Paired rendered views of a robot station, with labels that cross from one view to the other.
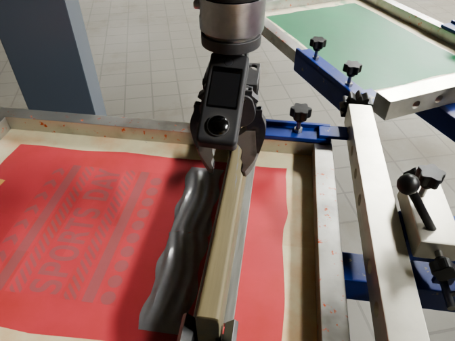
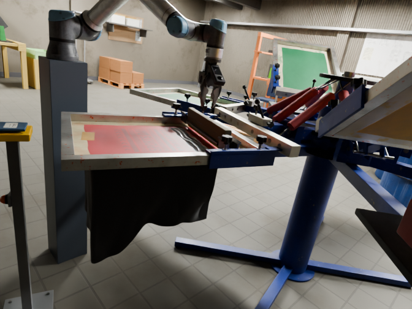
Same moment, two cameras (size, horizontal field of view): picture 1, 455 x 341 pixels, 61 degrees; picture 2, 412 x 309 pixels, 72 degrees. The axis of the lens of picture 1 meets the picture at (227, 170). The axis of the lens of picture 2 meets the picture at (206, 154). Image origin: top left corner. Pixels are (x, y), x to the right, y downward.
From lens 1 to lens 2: 0.98 m
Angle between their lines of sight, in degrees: 38
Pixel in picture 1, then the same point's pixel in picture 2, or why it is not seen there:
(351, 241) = not seen: hidden behind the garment
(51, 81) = (70, 107)
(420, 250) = (263, 122)
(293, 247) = not seen: hidden behind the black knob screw
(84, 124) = (114, 115)
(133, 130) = (138, 117)
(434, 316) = (247, 228)
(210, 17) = (213, 52)
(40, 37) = (70, 83)
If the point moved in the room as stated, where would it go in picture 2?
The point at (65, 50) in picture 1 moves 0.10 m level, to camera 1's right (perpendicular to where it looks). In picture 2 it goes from (81, 91) to (101, 92)
